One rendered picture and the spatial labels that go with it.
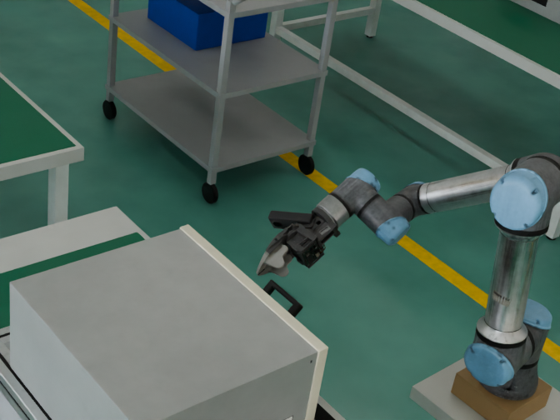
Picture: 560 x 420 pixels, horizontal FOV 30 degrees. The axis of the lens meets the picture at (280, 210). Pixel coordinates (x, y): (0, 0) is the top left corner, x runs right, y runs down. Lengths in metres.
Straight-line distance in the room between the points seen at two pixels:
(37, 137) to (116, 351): 1.83
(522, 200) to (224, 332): 0.73
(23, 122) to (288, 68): 1.48
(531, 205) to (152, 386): 0.91
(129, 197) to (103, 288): 2.73
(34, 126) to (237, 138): 1.43
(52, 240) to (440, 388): 1.16
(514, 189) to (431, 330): 1.98
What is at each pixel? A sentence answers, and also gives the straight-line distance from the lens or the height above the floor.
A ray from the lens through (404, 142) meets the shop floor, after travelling 5.43.
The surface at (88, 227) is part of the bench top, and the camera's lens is 3.10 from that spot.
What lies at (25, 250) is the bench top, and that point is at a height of 0.75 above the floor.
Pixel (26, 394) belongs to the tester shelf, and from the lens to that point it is 2.01.
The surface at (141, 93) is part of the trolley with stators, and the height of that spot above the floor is 0.19.
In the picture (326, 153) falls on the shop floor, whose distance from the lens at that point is 5.18.
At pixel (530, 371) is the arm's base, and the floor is 0.89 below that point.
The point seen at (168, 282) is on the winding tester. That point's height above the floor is 1.32.
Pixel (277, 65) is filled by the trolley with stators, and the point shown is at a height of 0.54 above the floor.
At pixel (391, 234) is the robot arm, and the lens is 2.47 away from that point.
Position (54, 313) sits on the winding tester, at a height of 1.32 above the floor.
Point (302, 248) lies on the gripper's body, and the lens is 2.41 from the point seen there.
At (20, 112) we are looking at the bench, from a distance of 3.69.
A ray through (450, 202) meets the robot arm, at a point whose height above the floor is 1.24.
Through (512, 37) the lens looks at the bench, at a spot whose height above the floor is 0.75.
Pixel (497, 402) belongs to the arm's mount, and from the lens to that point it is 2.63.
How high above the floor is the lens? 2.48
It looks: 32 degrees down
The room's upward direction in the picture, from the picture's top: 9 degrees clockwise
